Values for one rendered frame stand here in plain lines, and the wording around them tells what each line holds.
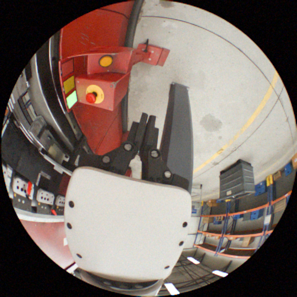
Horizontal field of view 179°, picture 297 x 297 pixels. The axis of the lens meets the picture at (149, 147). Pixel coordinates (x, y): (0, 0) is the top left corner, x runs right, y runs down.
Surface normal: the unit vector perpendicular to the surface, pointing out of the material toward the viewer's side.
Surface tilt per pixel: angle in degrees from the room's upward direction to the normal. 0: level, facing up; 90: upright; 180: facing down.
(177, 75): 0
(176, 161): 90
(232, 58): 0
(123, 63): 0
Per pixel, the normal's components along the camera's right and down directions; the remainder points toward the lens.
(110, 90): -0.22, 0.82
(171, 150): 0.14, -0.51
